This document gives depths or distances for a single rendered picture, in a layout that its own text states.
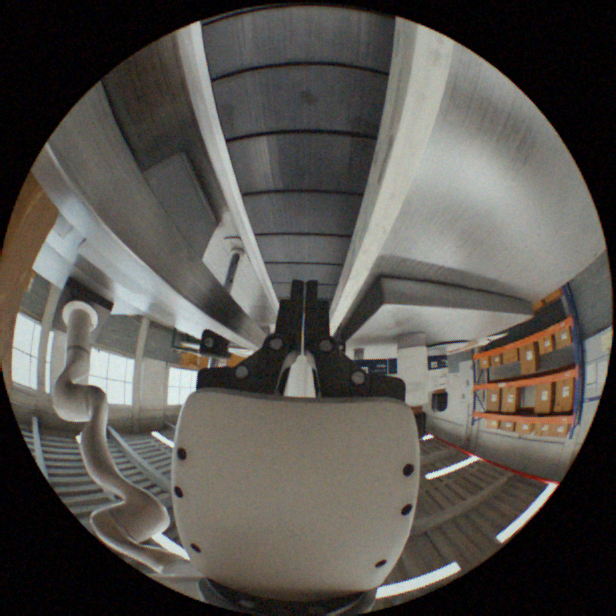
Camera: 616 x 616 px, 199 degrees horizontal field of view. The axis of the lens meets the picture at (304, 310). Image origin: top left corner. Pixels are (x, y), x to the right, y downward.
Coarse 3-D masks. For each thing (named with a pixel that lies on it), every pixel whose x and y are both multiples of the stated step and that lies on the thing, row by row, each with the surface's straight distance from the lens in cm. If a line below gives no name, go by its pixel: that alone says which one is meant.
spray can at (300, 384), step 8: (304, 312) 27; (304, 360) 25; (296, 368) 26; (304, 368) 25; (296, 376) 26; (304, 376) 25; (312, 376) 25; (288, 384) 27; (296, 384) 26; (304, 384) 25; (312, 384) 25; (288, 392) 27; (296, 392) 26; (304, 392) 25; (312, 392) 26
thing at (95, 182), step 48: (96, 96) 5; (48, 144) 4; (96, 144) 4; (48, 192) 5; (96, 192) 4; (144, 192) 4; (96, 240) 4; (144, 240) 4; (192, 288) 5; (240, 336) 9
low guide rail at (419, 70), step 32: (416, 32) 8; (416, 64) 7; (448, 64) 8; (416, 96) 7; (384, 128) 8; (416, 128) 7; (384, 160) 8; (416, 160) 7; (384, 192) 8; (384, 224) 9; (352, 256) 11; (352, 288) 14
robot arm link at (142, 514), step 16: (96, 400) 70; (96, 416) 66; (96, 432) 64; (80, 448) 65; (96, 448) 61; (96, 464) 59; (112, 464) 60; (96, 480) 61; (112, 480) 57; (128, 496) 56; (144, 496) 55; (128, 512) 54; (144, 512) 54; (160, 512) 55; (128, 528) 54; (144, 528) 54; (160, 528) 56
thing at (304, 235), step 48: (240, 48) 11; (288, 48) 10; (336, 48) 10; (384, 48) 11; (240, 96) 10; (288, 96) 10; (336, 96) 10; (384, 96) 10; (240, 144) 11; (288, 144) 10; (336, 144) 10; (288, 192) 12; (336, 192) 12; (288, 240) 14; (336, 240) 14; (288, 288) 21; (336, 288) 21
